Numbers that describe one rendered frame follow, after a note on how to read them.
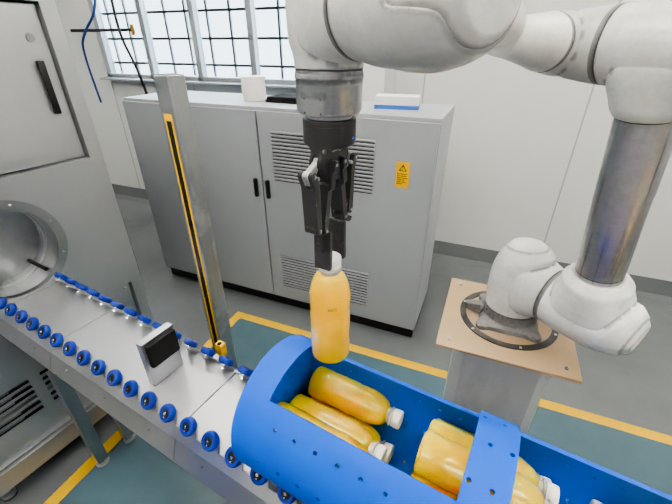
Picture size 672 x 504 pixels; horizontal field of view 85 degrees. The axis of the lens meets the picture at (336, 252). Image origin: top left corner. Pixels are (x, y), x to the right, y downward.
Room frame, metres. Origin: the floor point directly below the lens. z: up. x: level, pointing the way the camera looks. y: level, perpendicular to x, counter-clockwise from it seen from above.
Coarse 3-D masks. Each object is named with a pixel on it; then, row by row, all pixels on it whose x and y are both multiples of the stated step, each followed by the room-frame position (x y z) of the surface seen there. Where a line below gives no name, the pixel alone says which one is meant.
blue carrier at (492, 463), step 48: (288, 384) 0.58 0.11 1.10; (384, 384) 0.57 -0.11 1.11; (240, 432) 0.43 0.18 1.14; (288, 432) 0.40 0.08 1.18; (384, 432) 0.53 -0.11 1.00; (480, 432) 0.37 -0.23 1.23; (288, 480) 0.37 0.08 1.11; (336, 480) 0.34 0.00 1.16; (384, 480) 0.32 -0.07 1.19; (480, 480) 0.30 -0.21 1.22; (576, 480) 0.38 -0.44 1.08; (624, 480) 0.35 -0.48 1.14
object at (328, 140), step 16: (304, 128) 0.52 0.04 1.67; (320, 128) 0.50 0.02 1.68; (336, 128) 0.50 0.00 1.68; (352, 128) 0.52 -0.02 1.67; (320, 144) 0.50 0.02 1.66; (336, 144) 0.50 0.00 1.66; (352, 144) 0.52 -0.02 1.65; (320, 160) 0.50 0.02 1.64; (336, 160) 0.53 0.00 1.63; (320, 176) 0.51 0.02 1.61; (336, 176) 0.53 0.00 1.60
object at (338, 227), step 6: (330, 222) 0.56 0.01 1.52; (336, 222) 0.55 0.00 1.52; (342, 222) 0.55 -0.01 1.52; (330, 228) 0.56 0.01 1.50; (336, 228) 0.55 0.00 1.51; (342, 228) 0.55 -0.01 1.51; (336, 234) 0.55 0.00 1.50; (342, 234) 0.55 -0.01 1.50; (336, 240) 0.55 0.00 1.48; (342, 240) 0.55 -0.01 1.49; (336, 246) 0.55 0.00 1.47; (342, 246) 0.55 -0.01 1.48; (342, 252) 0.55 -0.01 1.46; (342, 258) 0.55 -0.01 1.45
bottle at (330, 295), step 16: (320, 272) 0.53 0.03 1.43; (336, 272) 0.52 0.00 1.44; (320, 288) 0.51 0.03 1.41; (336, 288) 0.51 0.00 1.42; (320, 304) 0.51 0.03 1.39; (336, 304) 0.50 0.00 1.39; (320, 320) 0.51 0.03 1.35; (336, 320) 0.50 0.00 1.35; (320, 336) 0.51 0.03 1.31; (336, 336) 0.50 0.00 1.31; (320, 352) 0.51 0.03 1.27; (336, 352) 0.50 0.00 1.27
